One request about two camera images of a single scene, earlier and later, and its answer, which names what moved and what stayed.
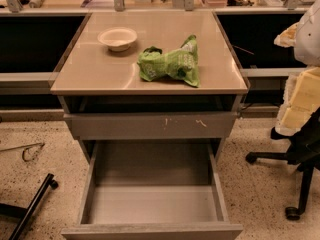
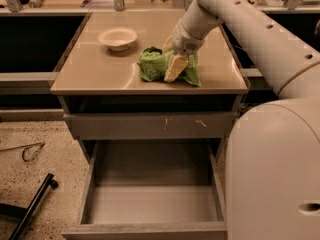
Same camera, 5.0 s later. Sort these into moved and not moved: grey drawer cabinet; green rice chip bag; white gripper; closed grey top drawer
Moved: white gripper
Not moved: grey drawer cabinet; green rice chip bag; closed grey top drawer
